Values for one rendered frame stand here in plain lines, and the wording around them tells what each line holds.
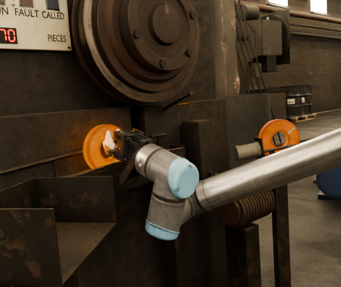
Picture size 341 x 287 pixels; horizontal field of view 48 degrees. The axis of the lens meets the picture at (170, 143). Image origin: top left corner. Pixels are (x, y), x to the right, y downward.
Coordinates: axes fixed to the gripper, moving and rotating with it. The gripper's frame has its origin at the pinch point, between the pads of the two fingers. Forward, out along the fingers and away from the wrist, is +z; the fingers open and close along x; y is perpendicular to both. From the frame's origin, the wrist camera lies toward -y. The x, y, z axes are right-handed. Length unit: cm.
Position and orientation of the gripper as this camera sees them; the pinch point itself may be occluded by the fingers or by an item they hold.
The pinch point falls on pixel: (106, 143)
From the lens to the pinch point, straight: 122.2
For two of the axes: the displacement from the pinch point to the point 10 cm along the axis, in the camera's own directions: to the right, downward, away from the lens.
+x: -7.5, 1.4, -6.5
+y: 1.1, -9.4, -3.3
